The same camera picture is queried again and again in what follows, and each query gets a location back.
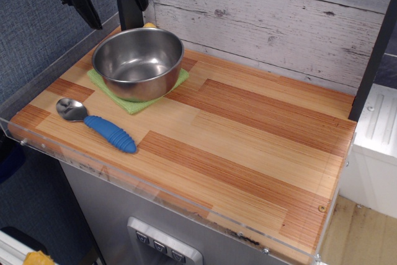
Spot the blue handled metal spoon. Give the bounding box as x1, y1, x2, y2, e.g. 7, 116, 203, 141
56, 98, 137, 153

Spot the clear acrylic table guard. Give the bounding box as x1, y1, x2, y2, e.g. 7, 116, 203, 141
0, 11, 357, 265

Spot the yellow object bottom left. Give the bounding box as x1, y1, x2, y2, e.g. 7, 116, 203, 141
22, 251, 55, 265

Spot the stainless steel bowl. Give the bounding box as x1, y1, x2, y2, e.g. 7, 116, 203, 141
92, 27, 184, 102

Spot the silver toy fridge cabinet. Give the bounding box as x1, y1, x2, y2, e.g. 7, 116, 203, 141
61, 163, 283, 264

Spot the dark vertical post right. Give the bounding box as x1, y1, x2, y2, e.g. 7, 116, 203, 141
349, 0, 396, 122

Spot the dark vertical post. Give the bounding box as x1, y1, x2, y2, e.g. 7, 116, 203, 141
117, 0, 144, 31
349, 0, 396, 122

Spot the yellow toy corn cob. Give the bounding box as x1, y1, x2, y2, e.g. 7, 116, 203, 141
143, 22, 156, 28

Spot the white ribbed box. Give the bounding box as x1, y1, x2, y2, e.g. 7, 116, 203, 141
339, 84, 396, 218

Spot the dark vertical post left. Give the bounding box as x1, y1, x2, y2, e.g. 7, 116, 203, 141
117, 0, 144, 31

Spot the silver dispenser button panel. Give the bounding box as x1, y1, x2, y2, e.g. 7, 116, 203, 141
127, 217, 203, 264

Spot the green microfiber cloth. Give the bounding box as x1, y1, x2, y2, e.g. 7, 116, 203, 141
86, 68, 190, 115

